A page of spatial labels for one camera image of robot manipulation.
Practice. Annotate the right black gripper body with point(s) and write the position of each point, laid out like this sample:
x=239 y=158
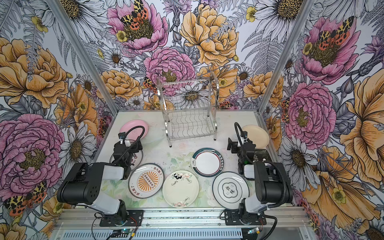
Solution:
x=240 y=147

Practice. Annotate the cream plate floral pattern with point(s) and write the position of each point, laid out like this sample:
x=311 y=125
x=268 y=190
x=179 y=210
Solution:
x=180 y=189

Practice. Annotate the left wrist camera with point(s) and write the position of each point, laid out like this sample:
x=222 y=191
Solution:
x=122 y=136

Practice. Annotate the dark square floral plate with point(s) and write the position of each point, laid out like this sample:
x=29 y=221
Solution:
x=261 y=155

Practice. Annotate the beige round plate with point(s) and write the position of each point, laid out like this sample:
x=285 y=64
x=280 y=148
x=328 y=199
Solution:
x=257 y=135

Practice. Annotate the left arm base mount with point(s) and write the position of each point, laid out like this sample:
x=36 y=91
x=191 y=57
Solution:
x=132 y=218

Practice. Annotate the white plate green red rim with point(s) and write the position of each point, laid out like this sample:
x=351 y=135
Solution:
x=207 y=163

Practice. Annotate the white plate orange sunburst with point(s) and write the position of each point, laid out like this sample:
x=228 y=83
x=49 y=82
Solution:
x=146 y=181

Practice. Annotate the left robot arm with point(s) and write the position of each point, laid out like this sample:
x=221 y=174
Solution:
x=82 y=185

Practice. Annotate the aluminium front rail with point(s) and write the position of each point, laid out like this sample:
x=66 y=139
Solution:
x=157 y=224

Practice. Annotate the white plate red characters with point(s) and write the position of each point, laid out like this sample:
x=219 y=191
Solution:
x=137 y=159

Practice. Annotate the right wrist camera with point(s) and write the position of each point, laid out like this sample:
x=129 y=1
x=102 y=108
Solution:
x=244 y=136

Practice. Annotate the white plate black emblem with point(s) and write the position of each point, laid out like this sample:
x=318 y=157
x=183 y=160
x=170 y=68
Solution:
x=230 y=189

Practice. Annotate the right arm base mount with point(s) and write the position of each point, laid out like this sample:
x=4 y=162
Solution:
x=234 y=218

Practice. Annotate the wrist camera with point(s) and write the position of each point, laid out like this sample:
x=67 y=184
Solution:
x=244 y=136
x=122 y=136

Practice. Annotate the pink round plate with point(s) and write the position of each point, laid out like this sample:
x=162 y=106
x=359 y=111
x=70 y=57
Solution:
x=135 y=133

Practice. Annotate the chrome two-tier dish rack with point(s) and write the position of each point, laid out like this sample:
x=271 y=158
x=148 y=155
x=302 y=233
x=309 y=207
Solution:
x=189 y=107

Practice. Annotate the green circuit board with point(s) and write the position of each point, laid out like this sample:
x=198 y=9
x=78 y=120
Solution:
x=123 y=234

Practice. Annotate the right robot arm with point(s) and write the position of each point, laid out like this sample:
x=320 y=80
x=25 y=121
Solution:
x=272 y=184

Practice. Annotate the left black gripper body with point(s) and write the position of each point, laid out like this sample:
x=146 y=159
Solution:
x=125 y=147

